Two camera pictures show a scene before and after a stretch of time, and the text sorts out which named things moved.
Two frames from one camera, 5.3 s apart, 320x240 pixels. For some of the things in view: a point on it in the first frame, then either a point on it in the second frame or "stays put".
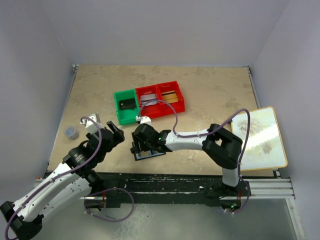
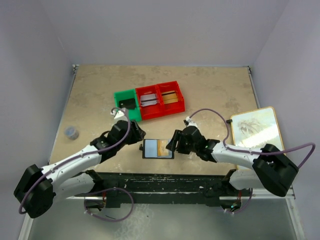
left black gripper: [118, 137] -> [137, 133]
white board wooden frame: [264, 149] stays put
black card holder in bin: [128, 104] stays put
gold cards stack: [169, 96] stays put
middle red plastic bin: [150, 101] stays put
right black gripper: [136, 141] -> [172, 145]
